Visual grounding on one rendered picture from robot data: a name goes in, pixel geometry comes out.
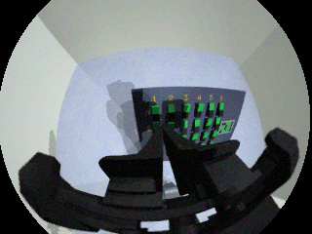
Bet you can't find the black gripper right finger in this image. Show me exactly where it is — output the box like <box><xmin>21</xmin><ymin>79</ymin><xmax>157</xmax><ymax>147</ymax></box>
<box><xmin>161</xmin><ymin>125</ymin><xmax>241</xmax><ymax>196</ymax></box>

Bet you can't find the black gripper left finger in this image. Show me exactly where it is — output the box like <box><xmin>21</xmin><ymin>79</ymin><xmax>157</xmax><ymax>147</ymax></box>
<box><xmin>98</xmin><ymin>126</ymin><xmax>164</xmax><ymax>199</ymax></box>

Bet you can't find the dark blue switch panel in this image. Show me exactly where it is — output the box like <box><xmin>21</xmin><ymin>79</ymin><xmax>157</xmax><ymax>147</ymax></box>
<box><xmin>132</xmin><ymin>86</ymin><xmax>246</xmax><ymax>148</ymax></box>

